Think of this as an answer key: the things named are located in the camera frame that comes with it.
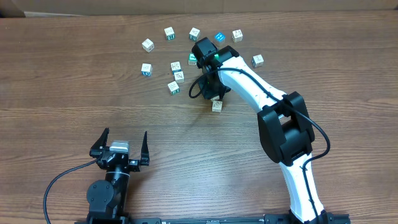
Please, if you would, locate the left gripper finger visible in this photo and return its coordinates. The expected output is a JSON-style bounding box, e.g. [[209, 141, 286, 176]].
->
[[140, 131, 150, 166], [89, 128, 109, 157]]

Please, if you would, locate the block green R number five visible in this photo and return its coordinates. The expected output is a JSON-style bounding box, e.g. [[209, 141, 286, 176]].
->
[[211, 100, 223, 113]]

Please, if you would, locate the block blue T side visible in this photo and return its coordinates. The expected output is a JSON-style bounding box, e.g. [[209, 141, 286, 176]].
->
[[251, 54, 264, 68]]

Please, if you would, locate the umbrella block blue side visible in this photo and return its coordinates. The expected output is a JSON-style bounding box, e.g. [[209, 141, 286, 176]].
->
[[211, 96, 220, 101]]

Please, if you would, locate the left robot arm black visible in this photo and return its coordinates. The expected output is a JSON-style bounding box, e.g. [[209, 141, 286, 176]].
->
[[86, 128, 150, 223]]

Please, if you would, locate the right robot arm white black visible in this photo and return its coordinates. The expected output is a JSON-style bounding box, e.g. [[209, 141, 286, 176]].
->
[[192, 37, 326, 223]]

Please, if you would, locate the green top L block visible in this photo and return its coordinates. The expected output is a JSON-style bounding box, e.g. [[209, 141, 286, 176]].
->
[[188, 53, 197, 65]]

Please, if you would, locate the block plain centre lower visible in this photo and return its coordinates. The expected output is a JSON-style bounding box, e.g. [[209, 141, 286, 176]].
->
[[174, 71, 185, 83]]

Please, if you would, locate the block plain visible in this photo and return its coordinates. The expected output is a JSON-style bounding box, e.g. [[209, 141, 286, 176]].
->
[[142, 39, 154, 53], [174, 71, 185, 83]]

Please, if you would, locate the block green F side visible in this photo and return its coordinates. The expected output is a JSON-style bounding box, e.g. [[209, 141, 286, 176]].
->
[[167, 81, 180, 95]]

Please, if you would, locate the block blue side centre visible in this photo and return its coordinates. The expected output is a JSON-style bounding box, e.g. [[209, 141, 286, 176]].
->
[[170, 62, 182, 74]]

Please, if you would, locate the blue top block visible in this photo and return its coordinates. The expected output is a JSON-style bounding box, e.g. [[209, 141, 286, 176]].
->
[[214, 32, 226, 44]]

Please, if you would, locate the block green J side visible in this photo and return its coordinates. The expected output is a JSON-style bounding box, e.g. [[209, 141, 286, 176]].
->
[[189, 27, 200, 42]]

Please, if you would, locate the block yellow O side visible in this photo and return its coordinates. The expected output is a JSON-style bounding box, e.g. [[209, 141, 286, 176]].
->
[[232, 29, 243, 42]]

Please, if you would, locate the block blue D side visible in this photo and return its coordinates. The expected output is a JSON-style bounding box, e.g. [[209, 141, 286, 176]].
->
[[141, 63, 153, 76]]

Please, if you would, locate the block green R side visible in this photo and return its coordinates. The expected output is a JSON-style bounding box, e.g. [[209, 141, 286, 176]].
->
[[164, 27, 175, 40]]

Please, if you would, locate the block top left plain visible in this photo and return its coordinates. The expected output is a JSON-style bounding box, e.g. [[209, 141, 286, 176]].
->
[[142, 39, 154, 53]]

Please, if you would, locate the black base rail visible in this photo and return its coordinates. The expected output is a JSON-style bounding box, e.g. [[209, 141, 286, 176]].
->
[[75, 213, 351, 224]]

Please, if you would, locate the cardboard backdrop wall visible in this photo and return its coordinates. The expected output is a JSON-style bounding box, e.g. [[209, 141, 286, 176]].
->
[[1, 0, 397, 17]]

